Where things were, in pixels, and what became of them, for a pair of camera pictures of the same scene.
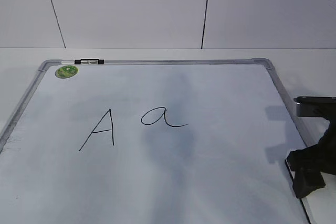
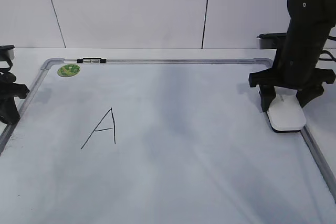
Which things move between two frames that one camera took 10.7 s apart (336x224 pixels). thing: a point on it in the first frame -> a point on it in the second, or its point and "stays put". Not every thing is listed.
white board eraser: (304, 182) -> (285, 113)
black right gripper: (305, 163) -> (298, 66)
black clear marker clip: (89, 61) stays put
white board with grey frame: (151, 141) stays put
